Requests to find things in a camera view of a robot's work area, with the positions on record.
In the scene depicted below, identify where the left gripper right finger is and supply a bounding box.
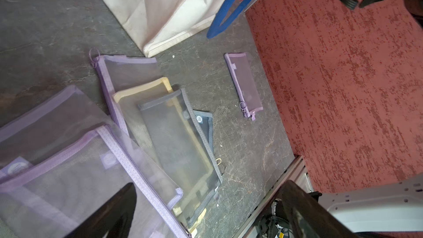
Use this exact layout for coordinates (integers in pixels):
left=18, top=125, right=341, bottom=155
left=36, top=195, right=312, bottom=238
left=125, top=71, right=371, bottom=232
left=279, top=180, right=357, bottom=238

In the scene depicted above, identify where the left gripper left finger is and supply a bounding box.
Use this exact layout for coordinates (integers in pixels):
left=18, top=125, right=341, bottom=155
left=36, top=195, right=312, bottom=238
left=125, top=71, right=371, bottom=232
left=67, top=183, right=137, bottom=238

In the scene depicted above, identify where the grey mesh pouch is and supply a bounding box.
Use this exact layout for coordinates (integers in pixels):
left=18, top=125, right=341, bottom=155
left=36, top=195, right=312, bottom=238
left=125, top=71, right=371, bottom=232
left=137, top=89, right=223, bottom=229

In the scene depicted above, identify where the beige mesh pouch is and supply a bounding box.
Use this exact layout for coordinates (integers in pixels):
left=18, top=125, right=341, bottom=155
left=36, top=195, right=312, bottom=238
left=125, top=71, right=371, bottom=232
left=112, top=76, right=223, bottom=232

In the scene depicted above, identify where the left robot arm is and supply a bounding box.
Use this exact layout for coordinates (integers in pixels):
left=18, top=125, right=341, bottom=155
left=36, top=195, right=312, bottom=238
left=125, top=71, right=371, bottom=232
left=65, top=173, right=423, bottom=238

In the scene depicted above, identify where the purple mesh pouch centre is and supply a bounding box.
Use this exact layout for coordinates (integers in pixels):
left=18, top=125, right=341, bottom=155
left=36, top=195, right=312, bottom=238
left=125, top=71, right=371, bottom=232
left=1, top=86, right=188, bottom=238

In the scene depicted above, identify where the purple mesh pouch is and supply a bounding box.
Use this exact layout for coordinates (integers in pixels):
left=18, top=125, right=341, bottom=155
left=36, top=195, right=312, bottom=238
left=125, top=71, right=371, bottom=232
left=89, top=48, right=162, bottom=134
left=1, top=86, right=188, bottom=238

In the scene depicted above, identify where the small purple pouch right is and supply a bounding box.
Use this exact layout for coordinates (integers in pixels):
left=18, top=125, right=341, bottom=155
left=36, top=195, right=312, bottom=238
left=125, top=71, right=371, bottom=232
left=224, top=53, right=263, bottom=121

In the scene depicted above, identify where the small navy pouch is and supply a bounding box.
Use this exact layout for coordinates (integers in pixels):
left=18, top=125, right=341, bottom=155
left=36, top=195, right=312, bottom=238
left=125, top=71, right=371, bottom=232
left=193, top=110, right=214, bottom=152

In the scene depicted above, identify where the purple mesh pouch back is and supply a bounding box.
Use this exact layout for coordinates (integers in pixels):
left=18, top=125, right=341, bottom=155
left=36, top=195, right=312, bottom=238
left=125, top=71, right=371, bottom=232
left=89, top=48, right=162, bottom=134

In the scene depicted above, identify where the white canvas tote bag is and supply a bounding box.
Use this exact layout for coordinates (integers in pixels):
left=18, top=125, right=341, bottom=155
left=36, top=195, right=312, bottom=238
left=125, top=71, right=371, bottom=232
left=95, top=0, right=275, bottom=58

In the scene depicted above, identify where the aluminium front rail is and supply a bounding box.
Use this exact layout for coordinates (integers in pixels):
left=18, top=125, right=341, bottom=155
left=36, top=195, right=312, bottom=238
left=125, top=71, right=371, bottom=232
left=231, top=155, right=315, bottom=238

